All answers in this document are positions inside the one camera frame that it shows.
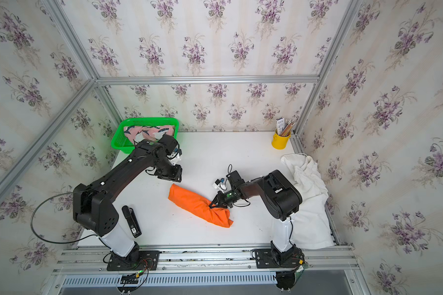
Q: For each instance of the black remote-like device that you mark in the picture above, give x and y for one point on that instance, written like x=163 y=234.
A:
x=131 y=219

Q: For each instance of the pencils in cup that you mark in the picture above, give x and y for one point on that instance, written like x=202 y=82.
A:
x=284 y=126

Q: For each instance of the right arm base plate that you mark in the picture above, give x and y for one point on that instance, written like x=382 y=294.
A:
x=277 y=257

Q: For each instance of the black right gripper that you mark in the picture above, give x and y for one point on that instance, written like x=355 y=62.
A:
x=221 y=203

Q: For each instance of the pink shark print shorts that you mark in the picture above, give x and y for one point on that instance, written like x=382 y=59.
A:
x=136 y=134

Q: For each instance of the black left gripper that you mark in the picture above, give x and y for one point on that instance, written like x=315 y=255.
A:
x=176 y=176

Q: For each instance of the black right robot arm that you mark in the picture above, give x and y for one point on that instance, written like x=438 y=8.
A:
x=279 y=196

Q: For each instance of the orange shorts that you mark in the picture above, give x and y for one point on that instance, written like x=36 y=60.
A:
x=199 y=206

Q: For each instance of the yellow pen cup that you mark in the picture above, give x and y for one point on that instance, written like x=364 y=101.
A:
x=280 y=142

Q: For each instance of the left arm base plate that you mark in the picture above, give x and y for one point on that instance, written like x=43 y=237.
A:
x=135 y=261

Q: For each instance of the green plastic basket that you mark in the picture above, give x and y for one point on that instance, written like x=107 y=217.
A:
x=121 y=143

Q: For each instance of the aluminium front rail frame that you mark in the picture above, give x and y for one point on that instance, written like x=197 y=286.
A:
x=88 y=267

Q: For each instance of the white cloth garment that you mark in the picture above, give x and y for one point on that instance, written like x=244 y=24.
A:
x=311 y=229

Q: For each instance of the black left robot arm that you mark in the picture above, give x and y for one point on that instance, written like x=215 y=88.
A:
x=93 y=207

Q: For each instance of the small green-lit circuit board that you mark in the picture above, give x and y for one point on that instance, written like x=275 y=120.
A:
x=130 y=279

